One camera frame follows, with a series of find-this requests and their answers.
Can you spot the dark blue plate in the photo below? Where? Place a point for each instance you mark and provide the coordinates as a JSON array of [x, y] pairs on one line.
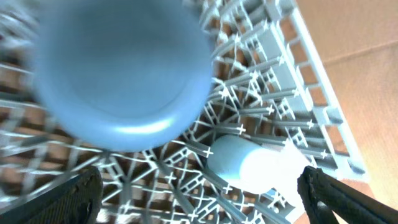
[[124, 75]]

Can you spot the grey dishwasher rack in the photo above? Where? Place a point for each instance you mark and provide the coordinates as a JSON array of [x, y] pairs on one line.
[[270, 87]]

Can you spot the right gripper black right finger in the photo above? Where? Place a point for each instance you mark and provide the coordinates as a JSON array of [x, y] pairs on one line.
[[324, 198]]

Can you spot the small blue white cup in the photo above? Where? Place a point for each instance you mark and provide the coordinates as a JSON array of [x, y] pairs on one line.
[[257, 168]]

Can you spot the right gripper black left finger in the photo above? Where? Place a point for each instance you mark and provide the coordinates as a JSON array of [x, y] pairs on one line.
[[77, 200]]

